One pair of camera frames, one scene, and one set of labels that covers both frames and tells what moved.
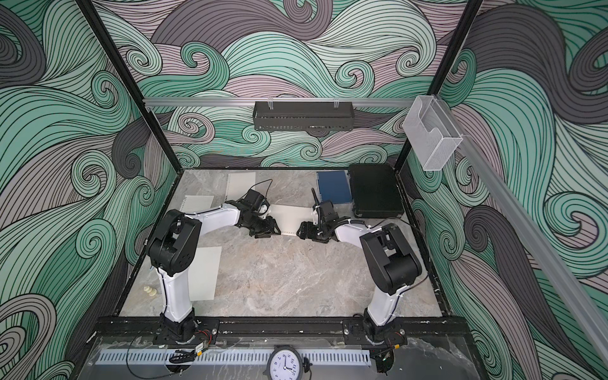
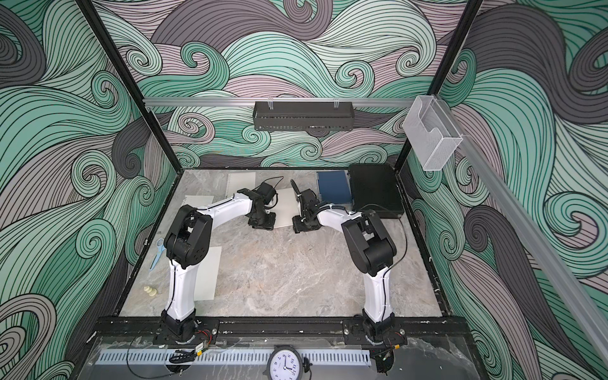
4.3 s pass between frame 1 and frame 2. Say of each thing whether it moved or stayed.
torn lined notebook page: stayed
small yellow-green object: stayed
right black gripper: moved
